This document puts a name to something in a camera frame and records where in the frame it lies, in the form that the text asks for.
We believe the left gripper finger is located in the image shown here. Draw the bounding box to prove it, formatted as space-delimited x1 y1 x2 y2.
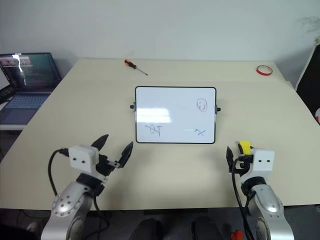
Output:
90 134 110 153
118 141 135 169

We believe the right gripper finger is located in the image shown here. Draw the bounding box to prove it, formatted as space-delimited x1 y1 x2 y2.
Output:
226 146 235 173

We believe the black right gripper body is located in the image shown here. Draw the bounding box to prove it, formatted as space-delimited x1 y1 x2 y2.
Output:
228 153 254 176

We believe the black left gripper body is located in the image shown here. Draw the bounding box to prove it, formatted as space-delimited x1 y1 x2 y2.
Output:
96 153 120 181

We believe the yellow whiteboard eraser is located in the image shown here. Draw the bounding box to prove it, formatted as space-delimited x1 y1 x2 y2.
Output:
236 140 251 155

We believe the black-framed small whiteboard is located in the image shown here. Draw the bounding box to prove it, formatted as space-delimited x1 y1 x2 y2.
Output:
129 86 222 145

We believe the small red object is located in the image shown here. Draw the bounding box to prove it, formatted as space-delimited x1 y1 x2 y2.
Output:
230 229 244 240

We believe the dark rounded shape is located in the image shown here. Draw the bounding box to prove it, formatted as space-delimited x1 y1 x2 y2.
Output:
128 217 165 240

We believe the red tape roll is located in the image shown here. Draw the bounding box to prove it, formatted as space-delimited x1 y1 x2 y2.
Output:
255 64 273 77

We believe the open laptop with dark screen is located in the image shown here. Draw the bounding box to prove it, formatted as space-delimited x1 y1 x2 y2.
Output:
0 52 63 125

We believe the black case with white edge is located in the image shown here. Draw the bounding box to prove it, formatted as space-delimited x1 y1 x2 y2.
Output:
294 44 320 125

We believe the black laptop with white screen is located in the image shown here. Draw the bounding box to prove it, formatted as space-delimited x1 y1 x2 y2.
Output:
0 72 14 105

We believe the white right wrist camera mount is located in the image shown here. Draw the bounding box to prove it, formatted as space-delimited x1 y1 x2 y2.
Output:
240 149 275 186

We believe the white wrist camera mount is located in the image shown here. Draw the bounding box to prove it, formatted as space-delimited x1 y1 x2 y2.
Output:
240 149 275 186
67 144 109 182

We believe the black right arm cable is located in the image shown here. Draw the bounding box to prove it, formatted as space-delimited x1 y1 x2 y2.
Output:
231 156 253 240

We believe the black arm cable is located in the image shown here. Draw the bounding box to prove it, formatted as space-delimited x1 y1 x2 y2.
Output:
231 156 253 240
48 148 111 240

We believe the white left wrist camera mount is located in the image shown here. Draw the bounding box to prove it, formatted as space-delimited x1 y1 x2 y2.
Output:
67 144 109 182

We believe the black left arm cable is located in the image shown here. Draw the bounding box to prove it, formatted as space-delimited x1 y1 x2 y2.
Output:
48 148 111 240

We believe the orange-handled screwdriver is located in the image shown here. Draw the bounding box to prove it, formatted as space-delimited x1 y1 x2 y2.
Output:
124 59 149 76

